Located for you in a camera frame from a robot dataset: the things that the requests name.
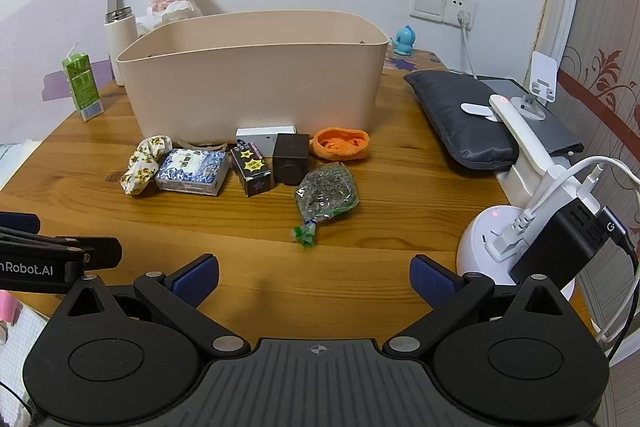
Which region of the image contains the blue toy figurine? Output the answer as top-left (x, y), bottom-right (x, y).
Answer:
top-left (390, 25), bottom-right (417, 56)

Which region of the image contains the beige plastic storage bin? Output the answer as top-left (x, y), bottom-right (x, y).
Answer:
top-left (116, 10), bottom-right (390, 146)

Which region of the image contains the purple patterned table mat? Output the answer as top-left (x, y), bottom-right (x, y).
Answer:
top-left (382, 48), bottom-right (448, 72)

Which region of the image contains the dark grey tablet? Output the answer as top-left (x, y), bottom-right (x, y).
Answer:
top-left (477, 77), bottom-right (585, 155)

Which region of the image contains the green snack packet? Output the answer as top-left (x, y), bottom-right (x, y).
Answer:
top-left (291, 162), bottom-right (360, 249)

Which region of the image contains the white plug with cable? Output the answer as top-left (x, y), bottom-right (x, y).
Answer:
top-left (456, 9), bottom-right (478, 76)

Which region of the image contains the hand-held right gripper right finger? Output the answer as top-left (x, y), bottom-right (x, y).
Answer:
top-left (382, 255), bottom-right (573, 358)

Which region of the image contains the white wall switch socket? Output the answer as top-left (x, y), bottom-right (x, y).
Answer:
top-left (410, 0), bottom-right (477, 28)

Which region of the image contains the black box with yellow stars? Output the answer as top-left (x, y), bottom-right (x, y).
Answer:
top-left (230, 143), bottom-right (275, 198)

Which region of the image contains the black power adapter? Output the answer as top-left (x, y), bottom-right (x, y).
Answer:
top-left (509, 198), bottom-right (608, 293)

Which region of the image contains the floral fabric scrunchie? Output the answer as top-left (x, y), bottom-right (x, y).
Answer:
top-left (120, 134), bottom-right (173, 196)

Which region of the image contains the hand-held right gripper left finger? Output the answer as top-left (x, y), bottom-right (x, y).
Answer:
top-left (60, 253), bottom-right (252, 360)

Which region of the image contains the white folding desk lamp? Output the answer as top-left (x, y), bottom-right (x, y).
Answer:
top-left (489, 93), bottom-right (601, 228)

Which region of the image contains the white round power strip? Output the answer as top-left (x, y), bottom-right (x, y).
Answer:
top-left (456, 205), bottom-right (578, 308)

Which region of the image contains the white phone stand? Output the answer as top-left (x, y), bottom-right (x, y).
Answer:
top-left (517, 51), bottom-right (558, 120)

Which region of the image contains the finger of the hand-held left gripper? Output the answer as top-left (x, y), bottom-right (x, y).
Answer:
top-left (0, 232), bottom-right (123, 270)
top-left (0, 212), bottom-right (42, 236)

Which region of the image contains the small pink item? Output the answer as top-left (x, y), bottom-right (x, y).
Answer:
top-left (0, 291), bottom-right (20, 324)

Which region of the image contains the orange cloth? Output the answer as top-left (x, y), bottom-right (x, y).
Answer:
top-left (309, 127), bottom-right (371, 162)

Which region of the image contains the green drink carton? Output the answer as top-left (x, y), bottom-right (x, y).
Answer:
top-left (61, 41), bottom-right (104, 122)

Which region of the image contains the white power plug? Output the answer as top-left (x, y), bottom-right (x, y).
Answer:
top-left (482, 207), bottom-right (538, 264)

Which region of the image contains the black connector with cable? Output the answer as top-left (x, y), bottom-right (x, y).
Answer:
top-left (592, 206), bottom-right (640, 358)

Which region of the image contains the small white box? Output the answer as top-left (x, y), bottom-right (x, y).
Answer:
top-left (235, 125), bottom-right (297, 152)

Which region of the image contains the white thermos bottle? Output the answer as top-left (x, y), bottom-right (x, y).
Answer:
top-left (104, 7), bottom-right (138, 86)

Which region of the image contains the white charging cable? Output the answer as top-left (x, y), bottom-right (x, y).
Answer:
top-left (525, 155), bottom-right (640, 344)

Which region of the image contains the dark brown cube box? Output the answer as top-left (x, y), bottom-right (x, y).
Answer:
top-left (272, 133), bottom-right (312, 185)

